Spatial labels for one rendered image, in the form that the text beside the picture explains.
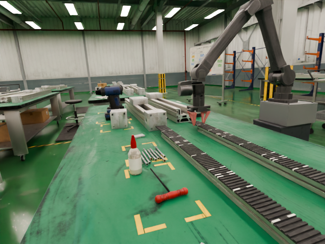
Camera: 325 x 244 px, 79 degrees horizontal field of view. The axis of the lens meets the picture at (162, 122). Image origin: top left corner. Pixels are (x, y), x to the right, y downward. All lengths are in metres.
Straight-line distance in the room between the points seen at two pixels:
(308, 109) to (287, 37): 3.13
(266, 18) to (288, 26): 3.17
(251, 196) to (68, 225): 0.37
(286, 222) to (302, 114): 0.85
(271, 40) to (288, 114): 0.37
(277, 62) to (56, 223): 1.11
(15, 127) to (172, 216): 2.92
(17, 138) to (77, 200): 2.75
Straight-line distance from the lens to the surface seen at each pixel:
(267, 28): 1.16
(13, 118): 3.20
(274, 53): 1.18
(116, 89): 1.35
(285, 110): 1.14
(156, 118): 1.01
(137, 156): 0.58
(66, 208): 0.53
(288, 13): 4.34
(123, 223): 0.45
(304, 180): 0.61
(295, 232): 0.40
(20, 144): 3.27
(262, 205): 0.44
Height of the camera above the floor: 1.06
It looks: 14 degrees down
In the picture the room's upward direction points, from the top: 3 degrees counter-clockwise
